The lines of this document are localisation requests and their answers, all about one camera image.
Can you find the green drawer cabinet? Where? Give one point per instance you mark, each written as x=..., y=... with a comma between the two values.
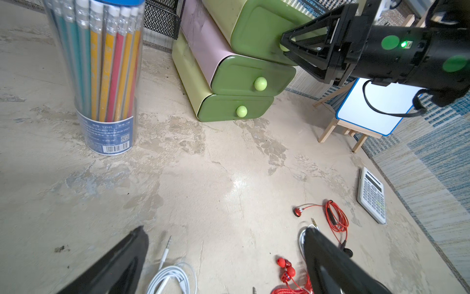
x=229, y=57

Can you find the white earphones right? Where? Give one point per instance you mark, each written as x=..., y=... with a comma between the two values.
x=302, y=236

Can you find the white earphones left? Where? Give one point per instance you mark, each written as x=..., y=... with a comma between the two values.
x=172, y=272

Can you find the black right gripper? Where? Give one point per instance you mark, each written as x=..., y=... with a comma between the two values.
x=391, y=54

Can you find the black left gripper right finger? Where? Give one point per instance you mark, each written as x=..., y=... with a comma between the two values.
x=333, y=272

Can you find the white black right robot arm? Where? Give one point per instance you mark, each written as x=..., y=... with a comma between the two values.
x=450, y=20

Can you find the red earphones with round buds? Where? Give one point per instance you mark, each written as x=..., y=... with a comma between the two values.
x=287, y=278

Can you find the red earphones with metal buds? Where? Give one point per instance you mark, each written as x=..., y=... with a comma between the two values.
x=336, y=219

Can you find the blue framed whiteboard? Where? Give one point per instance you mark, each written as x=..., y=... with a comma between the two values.
x=374, y=108

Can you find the grey calculator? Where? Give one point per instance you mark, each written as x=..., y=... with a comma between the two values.
x=371, y=196

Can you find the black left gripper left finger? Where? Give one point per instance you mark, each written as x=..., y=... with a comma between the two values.
x=118, y=271

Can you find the white earphones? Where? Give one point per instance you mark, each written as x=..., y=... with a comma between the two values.
x=172, y=272
x=302, y=236

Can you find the clear pencil tub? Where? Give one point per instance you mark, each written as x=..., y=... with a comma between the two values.
x=101, y=45

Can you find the black wire shelf rack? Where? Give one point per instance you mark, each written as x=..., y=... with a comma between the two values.
x=164, y=16

